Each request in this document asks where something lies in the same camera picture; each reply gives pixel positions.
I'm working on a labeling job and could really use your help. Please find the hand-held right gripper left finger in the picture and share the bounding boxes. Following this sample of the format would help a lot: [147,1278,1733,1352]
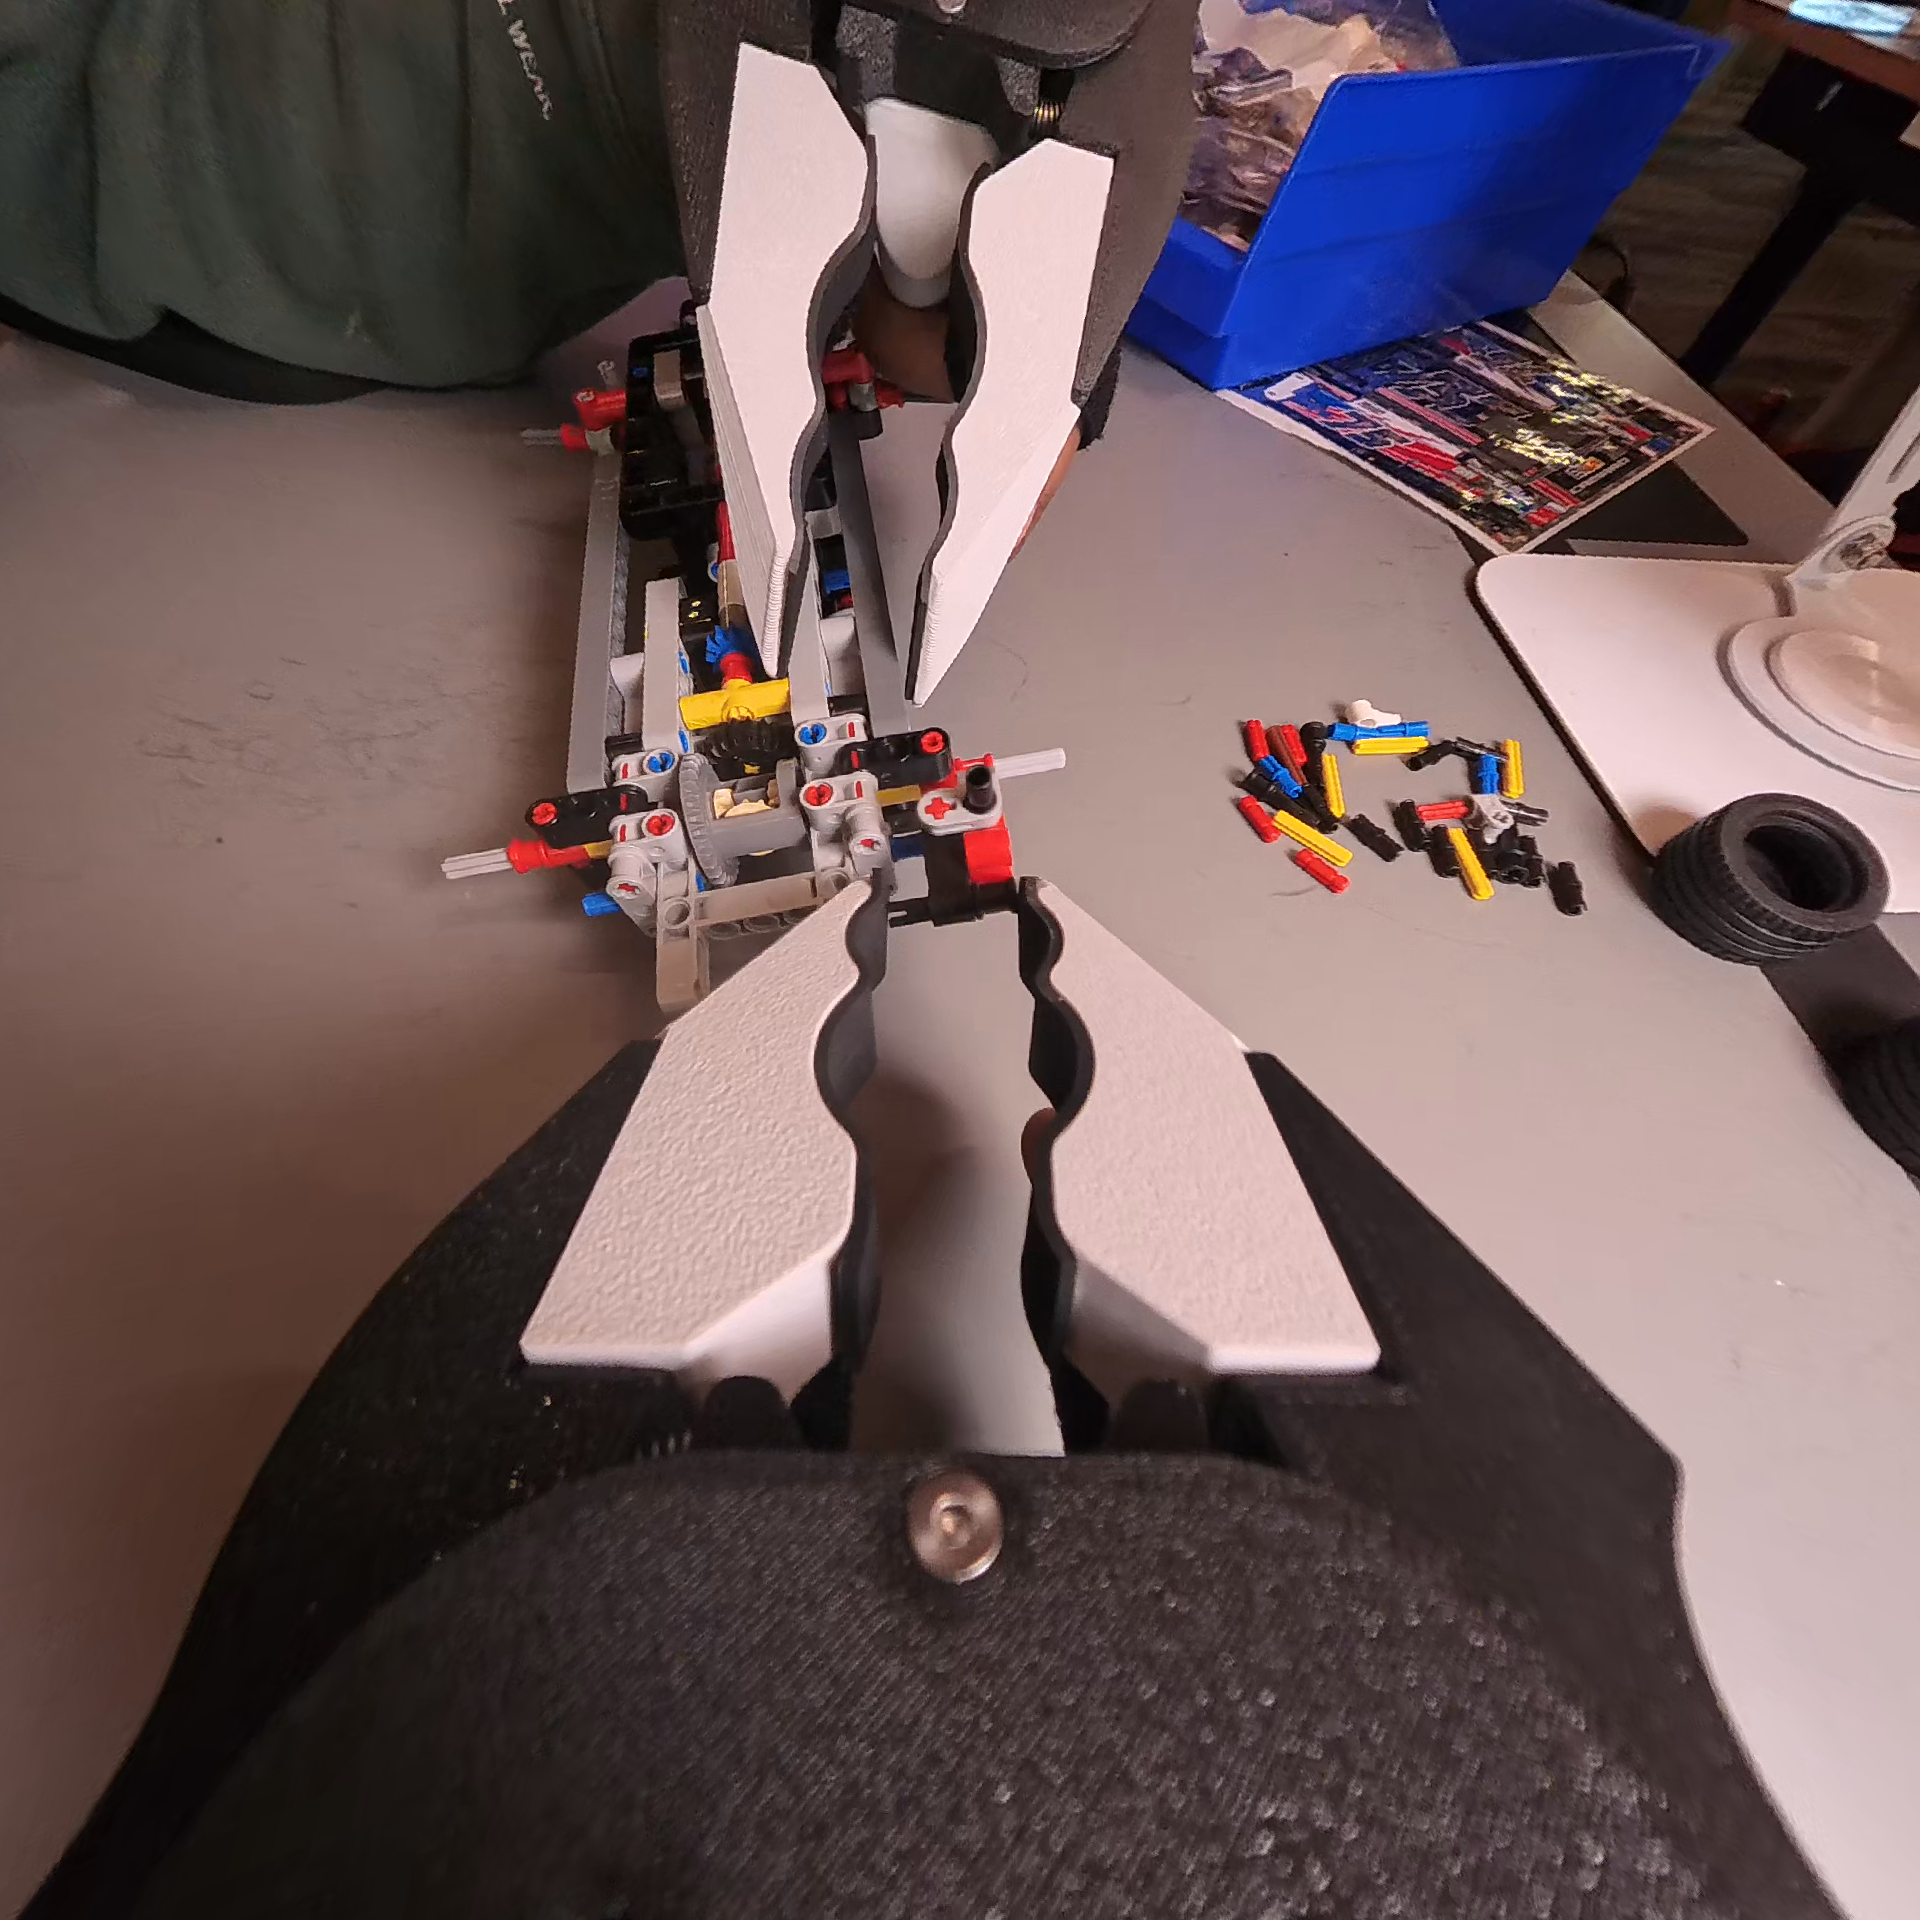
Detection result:
[521,878,889,1376]

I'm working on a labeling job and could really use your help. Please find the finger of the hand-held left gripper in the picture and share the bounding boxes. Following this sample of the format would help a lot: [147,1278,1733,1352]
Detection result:
[902,139,1124,707]
[694,40,875,682]

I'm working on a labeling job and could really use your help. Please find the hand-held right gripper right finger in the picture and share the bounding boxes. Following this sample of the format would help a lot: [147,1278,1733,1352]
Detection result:
[1019,878,1383,1379]

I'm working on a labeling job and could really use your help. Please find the lego car chassis assembly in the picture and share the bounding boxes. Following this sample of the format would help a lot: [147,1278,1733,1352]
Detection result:
[442,299,1070,1021]

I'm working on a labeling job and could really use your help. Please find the person's left forearm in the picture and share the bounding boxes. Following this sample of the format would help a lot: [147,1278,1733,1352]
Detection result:
[0,0,677,394]

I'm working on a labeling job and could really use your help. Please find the clear bags of lego parts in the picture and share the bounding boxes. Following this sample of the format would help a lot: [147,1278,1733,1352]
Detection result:
[1185,0,1465,250]

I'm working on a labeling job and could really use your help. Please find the pile of loose lego pins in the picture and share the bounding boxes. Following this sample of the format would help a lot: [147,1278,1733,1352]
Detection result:
[1231,696,1588,916]

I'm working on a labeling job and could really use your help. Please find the person's left hand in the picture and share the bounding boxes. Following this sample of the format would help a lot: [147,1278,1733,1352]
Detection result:
[858,286,965,404]

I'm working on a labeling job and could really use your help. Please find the large blue plastic bin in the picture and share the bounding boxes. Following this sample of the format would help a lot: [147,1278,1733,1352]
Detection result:
[1124,0,1734,394]

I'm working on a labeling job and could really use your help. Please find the colourful sticker sheet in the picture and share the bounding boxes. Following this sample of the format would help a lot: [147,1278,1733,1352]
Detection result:
[1218,322,1714,552]

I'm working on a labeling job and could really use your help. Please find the black rubber toy tyre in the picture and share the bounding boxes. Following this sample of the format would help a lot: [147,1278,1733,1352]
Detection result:
[1837,1016,1920,1182]
[1651,790,1894,965]

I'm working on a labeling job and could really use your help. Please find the white book stand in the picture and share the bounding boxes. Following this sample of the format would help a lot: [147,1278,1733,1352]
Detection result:
[1471,382,1920,914]

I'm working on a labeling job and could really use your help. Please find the wooden top standing desk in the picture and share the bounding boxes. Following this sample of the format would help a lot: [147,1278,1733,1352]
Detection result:
[1681,0,1920,383]

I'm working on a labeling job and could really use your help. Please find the dark flat pad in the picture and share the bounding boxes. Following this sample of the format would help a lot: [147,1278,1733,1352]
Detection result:
[1559,458,1754,552]

